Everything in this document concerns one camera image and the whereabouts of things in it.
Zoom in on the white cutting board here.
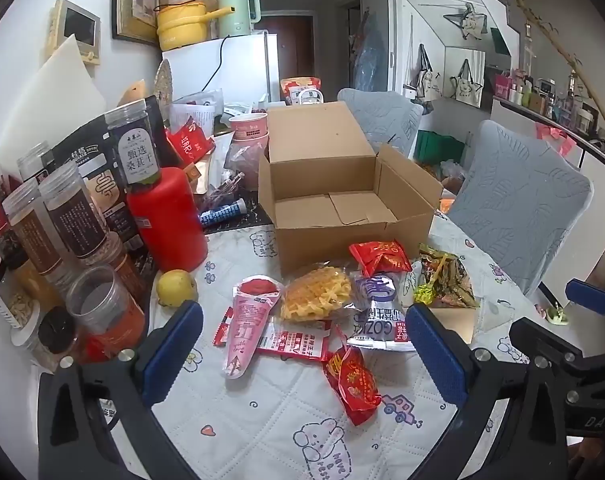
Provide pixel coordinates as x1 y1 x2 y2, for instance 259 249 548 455
0 35 108 171

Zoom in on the gold framed picture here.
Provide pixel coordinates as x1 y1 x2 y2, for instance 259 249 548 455
111 0 162 48

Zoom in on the black snack bag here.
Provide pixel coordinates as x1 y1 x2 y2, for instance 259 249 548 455
50 95 170 266

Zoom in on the white fridge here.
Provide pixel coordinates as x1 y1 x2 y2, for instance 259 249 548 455
161 31 279 108

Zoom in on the star shaped canvas bag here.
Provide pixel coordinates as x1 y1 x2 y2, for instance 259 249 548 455
442 2 489 41

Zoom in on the shelf of cosmetic bottles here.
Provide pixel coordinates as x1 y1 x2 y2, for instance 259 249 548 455
492 67 605 158

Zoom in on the red white strip snack packet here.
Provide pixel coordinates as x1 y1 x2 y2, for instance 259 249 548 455
213 307 333 361

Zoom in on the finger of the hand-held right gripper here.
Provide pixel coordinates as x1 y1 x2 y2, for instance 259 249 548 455
565 279 605 318
509 316 591 367

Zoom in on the pink cone snack packet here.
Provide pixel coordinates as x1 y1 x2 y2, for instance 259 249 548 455
221 274 283 378

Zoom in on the brown cardboard box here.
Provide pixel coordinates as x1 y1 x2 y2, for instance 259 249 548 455
258 101 444 277

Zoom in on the green brown snack packet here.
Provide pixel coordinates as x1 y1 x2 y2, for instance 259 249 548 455
413 244 480 308

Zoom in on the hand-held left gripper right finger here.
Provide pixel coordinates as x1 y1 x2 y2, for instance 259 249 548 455
406 304 568 480

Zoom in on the round woven trivet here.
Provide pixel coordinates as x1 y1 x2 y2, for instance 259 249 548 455
154 58 176 106

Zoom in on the brown door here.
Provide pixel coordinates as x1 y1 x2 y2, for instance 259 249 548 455
262 15 315 92

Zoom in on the green electric kettle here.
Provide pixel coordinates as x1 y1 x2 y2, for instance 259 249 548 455
216 0 261 38

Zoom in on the black power cable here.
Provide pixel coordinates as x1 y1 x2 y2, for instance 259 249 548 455
202 35 233 92

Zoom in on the cream wall intercom panel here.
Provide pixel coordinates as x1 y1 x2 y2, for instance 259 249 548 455
49 0 102 66

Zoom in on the blue plastic bag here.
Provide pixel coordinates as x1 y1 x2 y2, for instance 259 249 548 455
355 12 389 95

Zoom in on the white printed paper sheet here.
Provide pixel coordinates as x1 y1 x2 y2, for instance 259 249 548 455
170 91 223 136

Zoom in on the printed quilted tablecloth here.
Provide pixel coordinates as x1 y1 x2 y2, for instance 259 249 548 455
142 210 598 480

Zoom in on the yellow apple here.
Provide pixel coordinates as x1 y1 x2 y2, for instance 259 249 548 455
156 270 198 308

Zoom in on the orange green small carton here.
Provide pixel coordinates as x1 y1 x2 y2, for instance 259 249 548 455
185 160 209 196

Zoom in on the crumpled clear plastic bag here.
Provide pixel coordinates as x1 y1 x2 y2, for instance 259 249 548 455
225 140 263 193

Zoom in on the red snack bag white clip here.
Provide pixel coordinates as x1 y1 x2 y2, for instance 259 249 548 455
281 76 324 106

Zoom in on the plastic bag of goods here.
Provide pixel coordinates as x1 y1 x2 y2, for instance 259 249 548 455
417 159 469 196

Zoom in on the cluster of clear food jars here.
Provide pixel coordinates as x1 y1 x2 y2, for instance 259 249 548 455
0 100 162 368

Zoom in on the red snack packet yellow print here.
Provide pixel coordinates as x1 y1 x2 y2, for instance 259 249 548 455
349 240 413 277

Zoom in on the green bag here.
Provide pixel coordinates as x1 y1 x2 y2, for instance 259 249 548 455
415 130 466 163

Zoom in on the red thermos bottle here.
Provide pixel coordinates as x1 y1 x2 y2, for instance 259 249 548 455
127 166 209 272

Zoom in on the small wooden board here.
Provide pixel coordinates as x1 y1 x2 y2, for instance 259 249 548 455
117 80 148 108

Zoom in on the wooden stair handrail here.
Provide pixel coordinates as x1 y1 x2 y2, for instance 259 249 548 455
499 0 605 136

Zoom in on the grey covered chair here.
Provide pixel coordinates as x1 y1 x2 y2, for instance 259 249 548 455
447 120 594 297
337 88 424 158

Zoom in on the small kraft paper box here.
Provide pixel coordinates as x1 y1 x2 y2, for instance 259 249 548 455
422 304 478 345

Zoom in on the yellow enamel pot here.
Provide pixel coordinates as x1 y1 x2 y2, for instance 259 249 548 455
156 1 233 52

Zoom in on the red gold snack packet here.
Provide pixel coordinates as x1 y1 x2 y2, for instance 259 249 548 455
323 345 383 427

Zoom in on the pink gift box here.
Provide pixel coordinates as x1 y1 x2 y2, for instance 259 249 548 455
535 122 576 157

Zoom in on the blue white tube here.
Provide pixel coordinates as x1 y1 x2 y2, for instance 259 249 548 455
198 199 247 228

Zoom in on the yellow waffle packet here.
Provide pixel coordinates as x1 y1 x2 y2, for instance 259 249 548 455
281 266 355 322

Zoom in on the red foil pouch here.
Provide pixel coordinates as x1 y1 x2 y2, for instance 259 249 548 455
165 117 216 168

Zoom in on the green slipper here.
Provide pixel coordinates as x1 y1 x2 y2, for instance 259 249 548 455
545 305 572 327

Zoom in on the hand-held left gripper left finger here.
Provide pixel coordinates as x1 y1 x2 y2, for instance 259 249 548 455
38 300 206 480

